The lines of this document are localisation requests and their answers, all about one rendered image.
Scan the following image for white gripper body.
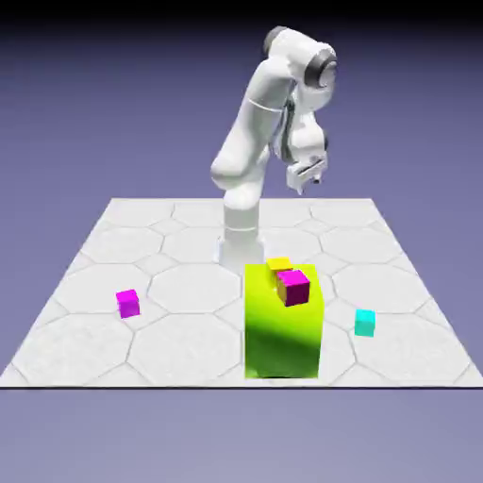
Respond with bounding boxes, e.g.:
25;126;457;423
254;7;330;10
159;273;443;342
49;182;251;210
286;158;328;189

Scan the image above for small yellow cube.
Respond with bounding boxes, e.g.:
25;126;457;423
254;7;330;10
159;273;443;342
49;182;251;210
265;257;294;285

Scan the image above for small magenta cube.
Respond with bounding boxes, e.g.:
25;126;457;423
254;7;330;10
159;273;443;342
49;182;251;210
115;289;142;320
275;269;311;308

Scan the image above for small cyan cube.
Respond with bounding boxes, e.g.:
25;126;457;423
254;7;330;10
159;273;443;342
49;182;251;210
354;308;377;338

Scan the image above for large lime green box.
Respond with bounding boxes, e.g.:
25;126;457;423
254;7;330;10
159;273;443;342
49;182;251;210
243;263;326;379

